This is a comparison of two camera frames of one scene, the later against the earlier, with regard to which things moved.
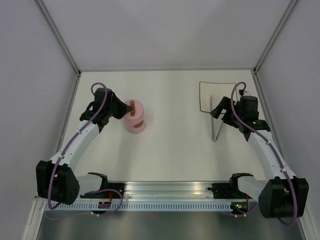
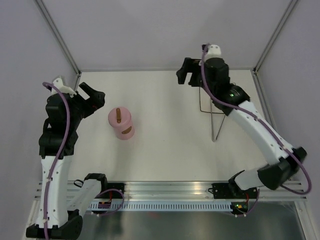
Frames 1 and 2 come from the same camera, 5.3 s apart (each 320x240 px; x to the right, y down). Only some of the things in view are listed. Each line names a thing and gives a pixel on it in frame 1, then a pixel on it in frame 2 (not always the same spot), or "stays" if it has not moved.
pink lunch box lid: (137, 110) → (119, 117)
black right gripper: (224, 104) → (191, 65)
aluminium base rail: (167, 191) stays
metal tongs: (213, 140) stays
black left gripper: (123, 108) → (96, 100)
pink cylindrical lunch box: (134, 120) → (120, 118)
